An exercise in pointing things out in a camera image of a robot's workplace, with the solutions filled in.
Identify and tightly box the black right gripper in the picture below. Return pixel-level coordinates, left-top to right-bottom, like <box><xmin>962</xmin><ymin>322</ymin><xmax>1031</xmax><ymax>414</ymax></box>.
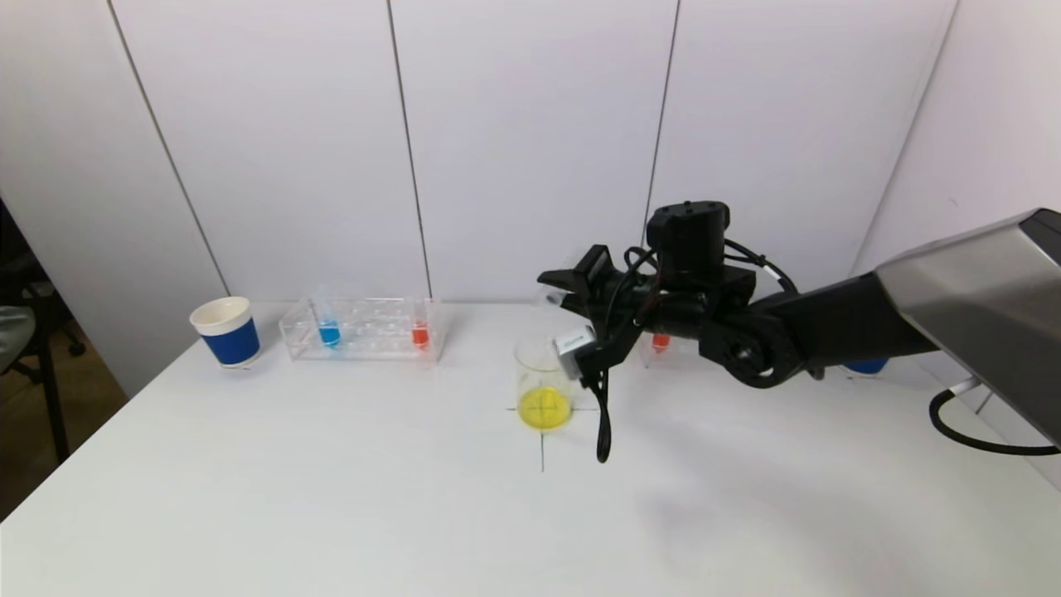
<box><xmin>536</xmin><ymin>244</ymin><xmax>658</xmax><ymax>341</ymax></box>

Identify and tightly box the clear acrylic test tube rack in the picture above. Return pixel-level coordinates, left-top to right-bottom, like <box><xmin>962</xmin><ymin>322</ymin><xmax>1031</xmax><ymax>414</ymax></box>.
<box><xmin>635</xmin><ymin>328</ymin><xmax>705</xmax><ymax>367</ymax></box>
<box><xmin>279</xmin><ymin>297</ymin><xmax>444</xmax><ymax>363</ymax></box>

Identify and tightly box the clear glass beaker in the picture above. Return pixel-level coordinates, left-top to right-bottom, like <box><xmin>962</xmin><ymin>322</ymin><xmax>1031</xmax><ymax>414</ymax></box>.
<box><xmin>513</xmin><ymin>332</ymin><xmax>577</xmax><ymax>432</ymax></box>

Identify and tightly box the test tube with blue pigment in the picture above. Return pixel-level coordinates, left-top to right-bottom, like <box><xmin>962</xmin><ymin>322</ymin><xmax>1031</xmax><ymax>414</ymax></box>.
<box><xmin>311</xmin><ymin>286</ymin><xmax>342</xmax><ymax>349</ymax></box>

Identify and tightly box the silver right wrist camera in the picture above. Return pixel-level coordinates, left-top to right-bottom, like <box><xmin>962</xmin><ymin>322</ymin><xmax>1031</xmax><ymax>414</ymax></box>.
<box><xmin>554</xmin><ymin>326</ymin><xmax>599</xmax><ymax>381</ymax></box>

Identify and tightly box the black looped camera cable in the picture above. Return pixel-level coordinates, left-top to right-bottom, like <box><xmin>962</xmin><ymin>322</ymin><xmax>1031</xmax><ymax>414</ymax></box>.
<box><xmin>593</xmin><ymin>365</ymin><xmax>614</xmax><ymax>464</ymax></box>

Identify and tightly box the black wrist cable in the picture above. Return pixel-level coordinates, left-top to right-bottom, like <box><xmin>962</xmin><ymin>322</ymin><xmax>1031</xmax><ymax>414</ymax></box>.
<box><xmin>723</xmin><ymin>239</ymin><xmax>798</xmax><ymax>293</ymax></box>

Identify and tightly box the black arm base cable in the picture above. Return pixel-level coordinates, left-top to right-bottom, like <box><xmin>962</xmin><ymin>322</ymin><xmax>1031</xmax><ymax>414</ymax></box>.
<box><xmin>930</xmin><ymin>380</ymin><xmax>1061</xmax><ymax>455</ymax></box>

